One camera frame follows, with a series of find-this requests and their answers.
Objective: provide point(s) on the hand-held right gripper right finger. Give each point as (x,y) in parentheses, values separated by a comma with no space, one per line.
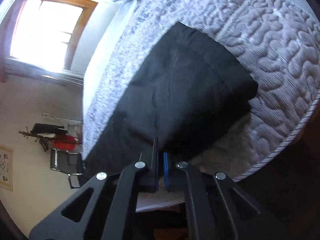
(167,172)

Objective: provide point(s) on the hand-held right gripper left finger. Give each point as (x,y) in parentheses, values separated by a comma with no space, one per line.
(156,183)

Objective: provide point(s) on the black pants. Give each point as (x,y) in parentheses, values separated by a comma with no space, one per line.
(180,92)

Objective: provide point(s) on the black chair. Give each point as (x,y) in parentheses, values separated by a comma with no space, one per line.
(67,162)

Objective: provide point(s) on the red garment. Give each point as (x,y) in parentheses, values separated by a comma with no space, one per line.
(63,143)

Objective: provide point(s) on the black hanging garment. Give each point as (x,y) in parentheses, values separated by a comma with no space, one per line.
(50,128)

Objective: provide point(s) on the grey quilted mattress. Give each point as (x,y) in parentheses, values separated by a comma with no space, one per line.
(262,42)

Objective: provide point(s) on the wooden framed window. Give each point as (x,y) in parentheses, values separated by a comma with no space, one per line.
(42,30)

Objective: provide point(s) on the wall poster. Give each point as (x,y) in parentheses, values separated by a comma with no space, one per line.
(6,167)

